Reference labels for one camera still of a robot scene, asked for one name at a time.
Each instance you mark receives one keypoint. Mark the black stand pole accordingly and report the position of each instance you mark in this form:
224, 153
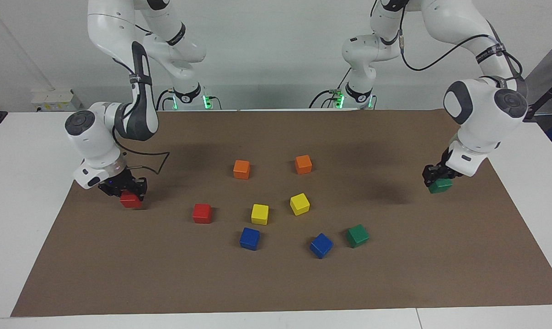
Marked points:
545, 98

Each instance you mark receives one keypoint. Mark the yellow wooden cube block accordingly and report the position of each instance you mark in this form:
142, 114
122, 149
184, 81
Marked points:
259, 214
299, 204

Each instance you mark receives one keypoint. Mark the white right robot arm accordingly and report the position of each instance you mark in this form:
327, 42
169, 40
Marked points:
93, 137

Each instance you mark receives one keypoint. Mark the green wooden cube block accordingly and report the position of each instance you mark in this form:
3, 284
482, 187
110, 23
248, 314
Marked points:
357, 236
440, 186

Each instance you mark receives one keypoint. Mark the red wooden cube block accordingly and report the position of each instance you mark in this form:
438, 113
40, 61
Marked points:
202, 213
130, 202

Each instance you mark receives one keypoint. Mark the white wall outlet box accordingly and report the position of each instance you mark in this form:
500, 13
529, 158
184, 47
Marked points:
56, 98

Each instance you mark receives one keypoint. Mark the blue wooden cube block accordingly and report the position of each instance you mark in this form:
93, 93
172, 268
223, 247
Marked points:
249, 238
321, 245

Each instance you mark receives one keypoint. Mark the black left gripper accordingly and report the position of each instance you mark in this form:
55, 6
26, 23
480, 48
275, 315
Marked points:
446, 172

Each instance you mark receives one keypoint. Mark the orange wooden cube block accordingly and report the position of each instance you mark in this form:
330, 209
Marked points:
303, 164
241, 169

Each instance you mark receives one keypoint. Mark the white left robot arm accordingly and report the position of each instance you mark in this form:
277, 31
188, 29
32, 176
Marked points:
481, 123

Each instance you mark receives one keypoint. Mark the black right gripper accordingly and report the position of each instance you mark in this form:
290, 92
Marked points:
122, 183

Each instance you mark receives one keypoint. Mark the brown paper table mat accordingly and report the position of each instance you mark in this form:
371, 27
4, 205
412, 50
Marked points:
276, 283

